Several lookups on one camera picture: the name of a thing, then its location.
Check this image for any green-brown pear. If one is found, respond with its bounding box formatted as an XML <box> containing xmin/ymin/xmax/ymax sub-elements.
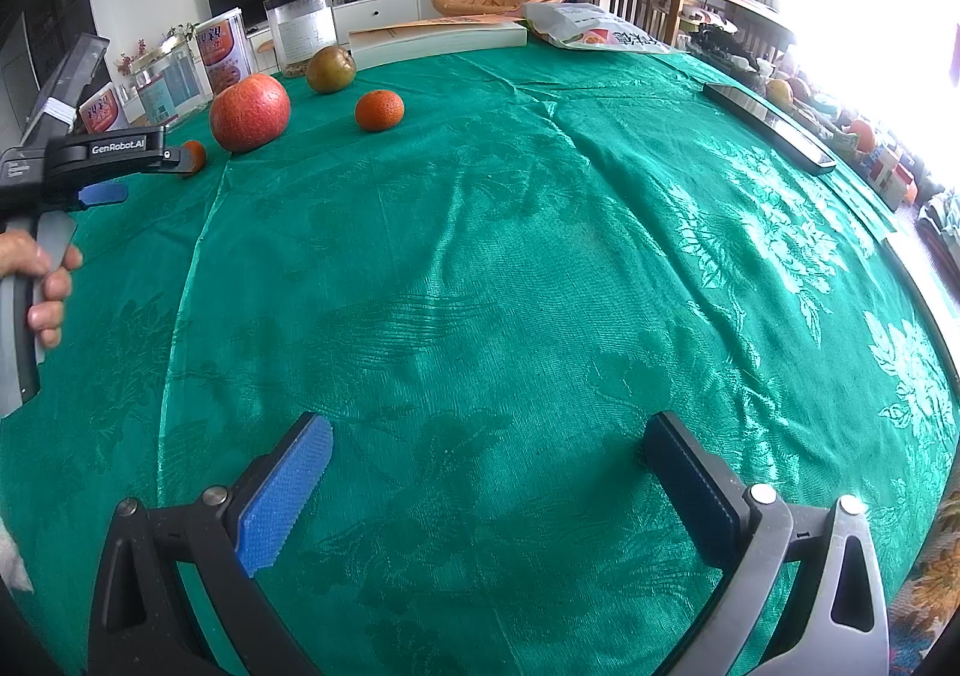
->
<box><xmin>306</xmin><ymin>44</ymin><xmax>358</xmax><ymax>95</ymax></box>

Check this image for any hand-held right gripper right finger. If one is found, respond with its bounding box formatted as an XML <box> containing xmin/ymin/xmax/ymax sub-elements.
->
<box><xmin>643</xmin><ymin>412</ymin><xmax>890</xmax><ymax>676</ymax></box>

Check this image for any red label jar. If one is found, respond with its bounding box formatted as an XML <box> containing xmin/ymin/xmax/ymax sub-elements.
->
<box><xmin>79</xmin><ymin>83</ymin><xmax>128</xmax><ymax>133</ymax></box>
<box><xmin>193</xmin><ymin>8</ymin><xmax>256</xmax><ymax>95</ymax></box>

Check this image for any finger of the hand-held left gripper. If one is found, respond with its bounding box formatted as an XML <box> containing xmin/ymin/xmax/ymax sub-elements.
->
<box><xmin>77</xmin><ymin>182</ymin><xmax>129</xmax><ymax>209</ymax></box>
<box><xmin>21</xmin><ymin>34</ymin><xmax>111</xmax><ymax>144</ymax></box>

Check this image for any red apple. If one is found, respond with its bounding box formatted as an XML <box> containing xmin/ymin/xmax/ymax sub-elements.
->
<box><xmin>208</xmin><ymin>73</ymin><xmax>292</xmax><ymax>154</ymax></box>

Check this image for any clear jar blue label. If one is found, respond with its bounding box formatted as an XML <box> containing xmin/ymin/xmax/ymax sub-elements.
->
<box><xmin>133</xmin><ymin>41</ymin><xmax>211</xmax><ymax>125</ymax></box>

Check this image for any green tablecloth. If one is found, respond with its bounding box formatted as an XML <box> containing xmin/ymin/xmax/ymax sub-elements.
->
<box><xmin>0</xmin><ymin>38</ymin><xmax>960</xmax><ymax>676</ymax></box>

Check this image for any fruit tray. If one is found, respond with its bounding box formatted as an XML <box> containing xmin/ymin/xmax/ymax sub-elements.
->
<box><xmin>765</xmin><ymin>76</ymin><xmax>878</xmax><ymax>155</ymax></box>

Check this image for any window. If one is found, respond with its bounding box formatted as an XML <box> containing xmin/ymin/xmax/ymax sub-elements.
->
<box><xmin>780</xmin><ymin>0</ymin><xmax>960</xmax><ymax>144</ymax></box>

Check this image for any colourful carton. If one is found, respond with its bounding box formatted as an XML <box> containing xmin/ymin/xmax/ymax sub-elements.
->
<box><xmin>866</xmin><ymin>146</ymin><xmax>917</xmax><ymax>212</ymax></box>

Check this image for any white snack bag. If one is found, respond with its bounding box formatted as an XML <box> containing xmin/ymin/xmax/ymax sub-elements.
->
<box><xmin>521</xmin><ymin>1</ymin><xmax>672</xmax><ymax>56</ymax></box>

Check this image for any person's left hand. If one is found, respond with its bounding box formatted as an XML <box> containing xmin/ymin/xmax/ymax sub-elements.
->
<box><xmin>0</xmin><ymin>229</ymin><xmax>84</xmax><ymax>351</ymax></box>

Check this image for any clear jar black lid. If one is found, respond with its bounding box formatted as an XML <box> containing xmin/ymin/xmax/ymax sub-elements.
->
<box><xmin>264</xmin><ymin>0</ymin><xmax>338</xmax><ymax>79</ymax></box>

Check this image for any black and white cloth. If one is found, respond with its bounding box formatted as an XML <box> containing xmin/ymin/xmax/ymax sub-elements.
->
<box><xmin>686</xmin><ymin>19</ymin><xmax>762</xmax><ymax>65</ymax></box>

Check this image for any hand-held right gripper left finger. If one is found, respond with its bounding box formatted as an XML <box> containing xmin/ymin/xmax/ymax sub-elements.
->
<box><xmin>88</xmin><ymin>413</ymin><xmax>335</xmax><ymax>676</ymax></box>

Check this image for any floral sofa cover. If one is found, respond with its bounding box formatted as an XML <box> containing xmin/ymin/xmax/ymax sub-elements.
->
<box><xmin>896</xmin><ymin>526</ymin><xmax>960</xmax><ymax>662</ymax></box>

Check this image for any black smartphone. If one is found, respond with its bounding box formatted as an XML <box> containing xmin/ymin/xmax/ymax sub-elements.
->
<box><xmin>703</xmin><ymin>82</ymin><xmax>837</xmax><ymax>176</ymax></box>

